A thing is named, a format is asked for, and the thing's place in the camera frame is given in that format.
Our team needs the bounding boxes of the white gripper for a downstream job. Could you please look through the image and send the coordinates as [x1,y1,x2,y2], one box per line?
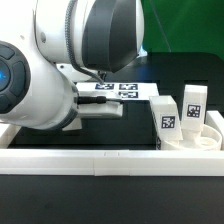
[63,96,124,131]

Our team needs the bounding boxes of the white round stool seat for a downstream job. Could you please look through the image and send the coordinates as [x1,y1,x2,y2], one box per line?
[156,125,223,151]

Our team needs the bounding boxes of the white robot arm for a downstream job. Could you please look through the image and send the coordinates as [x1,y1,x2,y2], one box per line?
[0,0,144,130]

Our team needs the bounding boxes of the white sheet with markers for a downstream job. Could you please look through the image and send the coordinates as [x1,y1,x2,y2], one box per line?
[77,82,159,101]

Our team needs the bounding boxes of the white U-shaped fence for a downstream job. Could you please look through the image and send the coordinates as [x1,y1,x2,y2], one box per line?
[0,110,224,177]

